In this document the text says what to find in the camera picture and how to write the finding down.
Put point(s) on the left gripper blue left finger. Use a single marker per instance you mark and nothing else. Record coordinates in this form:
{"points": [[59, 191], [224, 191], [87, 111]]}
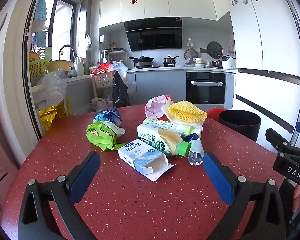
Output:
{"points": [[36, 220]]}

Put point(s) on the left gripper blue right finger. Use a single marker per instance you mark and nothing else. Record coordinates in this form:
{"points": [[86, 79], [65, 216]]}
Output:
{"points": [[266, 221]]}

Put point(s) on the silver blue wrapper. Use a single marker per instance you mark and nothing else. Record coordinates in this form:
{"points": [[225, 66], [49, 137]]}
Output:
{"points": [[196, 153]]}

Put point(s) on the green white tea carton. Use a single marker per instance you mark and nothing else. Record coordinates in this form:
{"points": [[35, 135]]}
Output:
{"points": [[180, 128]]}

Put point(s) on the yellow foam sponge pad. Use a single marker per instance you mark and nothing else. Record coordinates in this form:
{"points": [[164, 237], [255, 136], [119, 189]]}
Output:
{"points": [[186, 112]]}

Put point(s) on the green snack bag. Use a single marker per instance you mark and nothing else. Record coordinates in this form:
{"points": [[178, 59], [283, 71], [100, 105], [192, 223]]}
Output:
{"points": [[104, 134]]}

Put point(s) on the white green milk carton bottle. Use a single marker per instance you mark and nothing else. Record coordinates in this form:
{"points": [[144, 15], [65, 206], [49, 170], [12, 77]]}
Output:
{"points": [[165, 140]]}

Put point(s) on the white blue bandage box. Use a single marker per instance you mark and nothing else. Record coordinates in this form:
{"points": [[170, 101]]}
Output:
{"points": [[147, 160]]}

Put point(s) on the pink red wrapper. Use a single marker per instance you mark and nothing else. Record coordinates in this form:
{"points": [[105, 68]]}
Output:
{"points": [[154, 105]]}

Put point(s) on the black trash bin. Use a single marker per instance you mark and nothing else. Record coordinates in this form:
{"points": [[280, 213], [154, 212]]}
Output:
{"points": [[244, 122]]}

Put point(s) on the black kitchen faucet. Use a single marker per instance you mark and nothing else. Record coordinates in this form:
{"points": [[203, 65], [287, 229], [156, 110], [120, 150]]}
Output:
{"points": [[67, 52]]}

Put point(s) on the person right hand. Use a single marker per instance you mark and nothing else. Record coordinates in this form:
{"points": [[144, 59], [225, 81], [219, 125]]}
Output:
{"points": [[296, 198]]}

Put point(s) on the red stool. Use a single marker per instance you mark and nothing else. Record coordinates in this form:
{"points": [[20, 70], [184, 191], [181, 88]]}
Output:
{"points": [[214, 113]]}

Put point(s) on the black built-in oven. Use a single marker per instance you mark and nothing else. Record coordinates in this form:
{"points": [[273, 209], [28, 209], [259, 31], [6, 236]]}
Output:
{"points": [[205, 88]]}

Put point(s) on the white rice cooker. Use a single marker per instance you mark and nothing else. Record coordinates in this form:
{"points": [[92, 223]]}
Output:
{"points": [[228, 62]]}

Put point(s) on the white refrigerator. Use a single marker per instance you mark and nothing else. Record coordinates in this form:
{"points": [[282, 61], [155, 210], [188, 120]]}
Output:
{"points": [[267, 49]]}

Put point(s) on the gold foil bag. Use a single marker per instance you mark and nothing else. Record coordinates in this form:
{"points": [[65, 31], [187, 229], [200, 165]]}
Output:
{"points": [[50, 113]]}

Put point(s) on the steel cooking pot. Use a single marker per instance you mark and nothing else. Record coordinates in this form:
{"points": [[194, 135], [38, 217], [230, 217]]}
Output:
{"points": [[169, 61]]}

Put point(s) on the clear plastic bag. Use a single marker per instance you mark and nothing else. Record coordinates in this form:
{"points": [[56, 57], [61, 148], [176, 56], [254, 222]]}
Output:
{"points": [[52, 90]]}

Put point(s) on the grey lower cabinets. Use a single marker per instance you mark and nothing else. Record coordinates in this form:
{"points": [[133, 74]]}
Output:
{"points": [[149, 83]]}

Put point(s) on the black plastic bag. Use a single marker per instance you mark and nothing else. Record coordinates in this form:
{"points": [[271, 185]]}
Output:
{"points": [[119, 92]]}

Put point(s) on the black range hood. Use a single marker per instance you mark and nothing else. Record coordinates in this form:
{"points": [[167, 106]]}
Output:
{"points": [[154, 33]]}

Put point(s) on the green plastic basket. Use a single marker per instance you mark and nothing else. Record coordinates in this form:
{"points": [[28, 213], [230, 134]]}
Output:
{"points": [[38, 67]]}

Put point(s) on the white storage cart basket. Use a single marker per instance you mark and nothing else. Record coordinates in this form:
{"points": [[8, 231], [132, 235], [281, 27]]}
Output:
{"points": [[102, 81]]}

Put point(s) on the black frying pan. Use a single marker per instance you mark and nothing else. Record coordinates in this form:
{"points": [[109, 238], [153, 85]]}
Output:
{"points": [[142, 62]]}

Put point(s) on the yellow basin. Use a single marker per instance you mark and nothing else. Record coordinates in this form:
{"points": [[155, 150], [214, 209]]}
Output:
{"points": [[62, 65]]}

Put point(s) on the white upper cabinets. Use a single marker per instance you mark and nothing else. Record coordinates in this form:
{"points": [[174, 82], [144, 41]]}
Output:
{"points": [[118, 11]]}

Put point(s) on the red plastic bag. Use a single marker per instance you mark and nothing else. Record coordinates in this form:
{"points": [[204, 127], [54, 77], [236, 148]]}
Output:
{"points": [[101, 68]]}

